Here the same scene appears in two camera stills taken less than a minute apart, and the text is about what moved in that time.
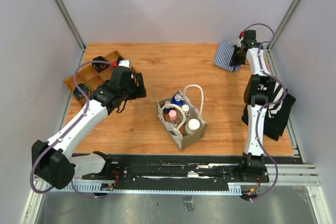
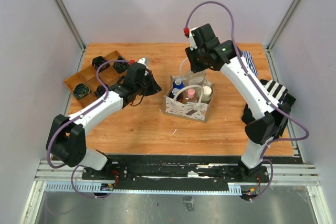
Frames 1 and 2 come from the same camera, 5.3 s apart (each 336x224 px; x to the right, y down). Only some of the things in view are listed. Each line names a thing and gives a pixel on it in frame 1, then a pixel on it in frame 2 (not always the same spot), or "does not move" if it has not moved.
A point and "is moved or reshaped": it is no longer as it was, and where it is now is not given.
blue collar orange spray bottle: (178, 99) to (178, 84)
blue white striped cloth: (223, 56) is moved or reshaped
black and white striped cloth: (276, 95) does not move
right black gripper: (234, 61) to (191, 51)
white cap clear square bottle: (185, 108) to (197, 78)
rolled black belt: (100, 66) does not move
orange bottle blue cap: (166, 111) to (171, 94)
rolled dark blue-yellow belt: (78, 93) does not move
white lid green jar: (192, 126) to (207, 93)
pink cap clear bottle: (172, 117) to (191, 97)
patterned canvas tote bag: (181, 114) to (189, 96)
